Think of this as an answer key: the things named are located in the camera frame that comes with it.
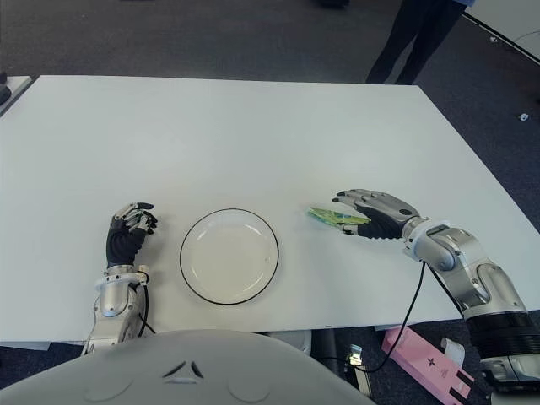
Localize green toothpaste tube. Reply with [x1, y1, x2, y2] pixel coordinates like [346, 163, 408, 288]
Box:
[306, 205, 372, 231]

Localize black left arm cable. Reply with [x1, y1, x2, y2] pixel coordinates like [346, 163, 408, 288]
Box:
[130, 273, 158, 337]

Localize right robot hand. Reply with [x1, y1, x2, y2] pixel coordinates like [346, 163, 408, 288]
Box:
[331, 188, 425, 241]

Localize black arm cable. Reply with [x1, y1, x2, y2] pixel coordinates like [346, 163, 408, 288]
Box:
[352, 260, 465, 373]
[130, 273, 158, 337]

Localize white side table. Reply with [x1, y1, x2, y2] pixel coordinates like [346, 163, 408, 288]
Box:
[0, 74, 34, 117]

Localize person legs dark trousers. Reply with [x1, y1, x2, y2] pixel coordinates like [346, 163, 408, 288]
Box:
[364, 0, 463, 85]

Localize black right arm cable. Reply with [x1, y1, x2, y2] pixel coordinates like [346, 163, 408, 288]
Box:
[352, 260, 465, 373]

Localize grey robot torso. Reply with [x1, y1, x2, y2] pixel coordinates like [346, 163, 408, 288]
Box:
[0, 329, 376, 405]

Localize white background table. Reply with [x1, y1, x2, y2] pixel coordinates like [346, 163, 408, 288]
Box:
[462, 0, 540, 65]

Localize metal bracket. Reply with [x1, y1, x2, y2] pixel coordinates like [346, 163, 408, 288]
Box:
[344, 343, 365, 372]

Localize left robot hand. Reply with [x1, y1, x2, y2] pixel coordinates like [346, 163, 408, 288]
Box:
[105, 202, 159, 268]

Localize pink cardboard box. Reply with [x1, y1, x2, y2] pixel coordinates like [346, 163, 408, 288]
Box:
[381, 327, 474, 400]

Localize white plate black rim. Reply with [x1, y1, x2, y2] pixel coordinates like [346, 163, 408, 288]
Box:
[179, 208, 281, 305]

